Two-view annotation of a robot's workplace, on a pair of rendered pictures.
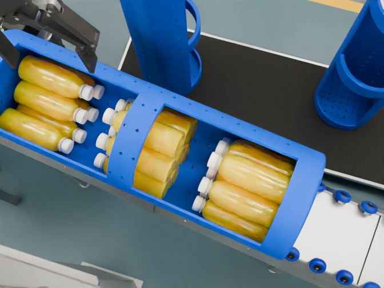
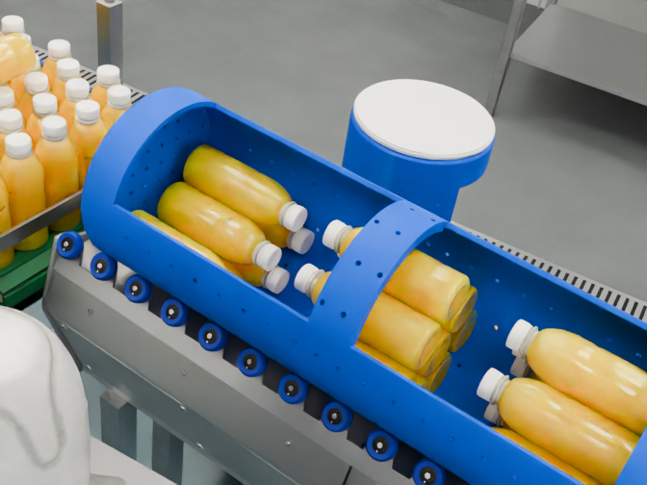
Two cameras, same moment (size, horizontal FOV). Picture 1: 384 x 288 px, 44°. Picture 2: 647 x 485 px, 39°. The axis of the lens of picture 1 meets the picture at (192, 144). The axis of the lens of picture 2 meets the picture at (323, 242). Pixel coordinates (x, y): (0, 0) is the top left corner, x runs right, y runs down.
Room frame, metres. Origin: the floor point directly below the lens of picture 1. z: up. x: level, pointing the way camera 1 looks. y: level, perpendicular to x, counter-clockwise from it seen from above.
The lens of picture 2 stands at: (-0.57, 0.21, 1.94)
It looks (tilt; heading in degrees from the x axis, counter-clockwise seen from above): 39 degrees down; 0
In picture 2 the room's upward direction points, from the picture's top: 9 degrees clockwise
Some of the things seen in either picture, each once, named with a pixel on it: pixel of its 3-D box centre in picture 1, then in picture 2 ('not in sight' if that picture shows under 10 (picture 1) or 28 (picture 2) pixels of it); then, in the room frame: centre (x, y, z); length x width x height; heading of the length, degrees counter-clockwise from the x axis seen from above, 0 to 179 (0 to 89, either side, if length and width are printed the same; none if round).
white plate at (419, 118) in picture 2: not in sight; (424, 117); (0.99, 0.06, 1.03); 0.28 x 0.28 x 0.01
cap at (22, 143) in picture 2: not in sight; (18, 143); (0.60, 0.71, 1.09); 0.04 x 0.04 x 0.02
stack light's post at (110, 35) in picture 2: not in sight; (113, 216); (1.12, 0.72, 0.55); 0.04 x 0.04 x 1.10; 60
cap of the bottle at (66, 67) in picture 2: not in sight; (67, 67); (0.85, 0.71, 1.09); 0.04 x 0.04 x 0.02
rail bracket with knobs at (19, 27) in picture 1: (20, 30); not in sight; (0.81, 0.50, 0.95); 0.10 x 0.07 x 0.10; 150
